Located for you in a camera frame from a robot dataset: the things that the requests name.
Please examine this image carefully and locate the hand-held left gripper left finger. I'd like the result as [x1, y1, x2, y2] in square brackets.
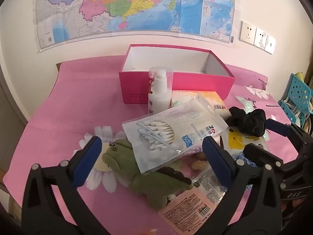
[22, 135, 108, 235]

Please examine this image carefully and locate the pastel tissue box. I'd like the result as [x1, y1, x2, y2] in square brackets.
[171, 90, 232, 120]

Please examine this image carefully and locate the beige plush toy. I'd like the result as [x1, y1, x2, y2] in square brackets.
[189, 159, 209, 173]

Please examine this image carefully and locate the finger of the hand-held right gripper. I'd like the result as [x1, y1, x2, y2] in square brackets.
[265, 118, 309, 144]
[244, 143, 285, 174]

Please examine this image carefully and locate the white wall socket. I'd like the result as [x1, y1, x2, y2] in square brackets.
[265, 35, 276, 54]
[254, 27, 269, 51]
[239, 20, 257, 45]

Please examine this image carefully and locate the black scrunchie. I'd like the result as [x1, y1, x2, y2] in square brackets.
[224, 106, 267, 137]

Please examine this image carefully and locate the green plush toy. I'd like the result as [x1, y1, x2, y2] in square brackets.
[101, 139, 193, 211]

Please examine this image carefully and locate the cotton swab bag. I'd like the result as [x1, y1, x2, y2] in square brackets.
[122, 93, 229, 175]

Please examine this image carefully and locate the blue perforated plastic basket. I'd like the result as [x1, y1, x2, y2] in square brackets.
[287, 73, 313, 115]
[278, 100, 307, 128]

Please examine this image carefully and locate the white spray bottle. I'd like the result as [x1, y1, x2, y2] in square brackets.
[147, 67, 174, 115]

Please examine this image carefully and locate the pink cardboard box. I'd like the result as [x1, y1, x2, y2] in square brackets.
[119, 44, 236, 104]

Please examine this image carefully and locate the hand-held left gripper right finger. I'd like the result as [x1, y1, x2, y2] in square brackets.
[202, 136, 284, 235]

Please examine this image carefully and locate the yellow duck wipes packet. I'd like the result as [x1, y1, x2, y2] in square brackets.
[220, 126, 269, 157]

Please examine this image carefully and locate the colourful wall map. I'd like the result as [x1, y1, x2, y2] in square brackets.
[36, 0, 236, 52]

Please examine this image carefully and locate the pink printed packet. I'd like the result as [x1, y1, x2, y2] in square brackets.
[158, 165, 229, 235]

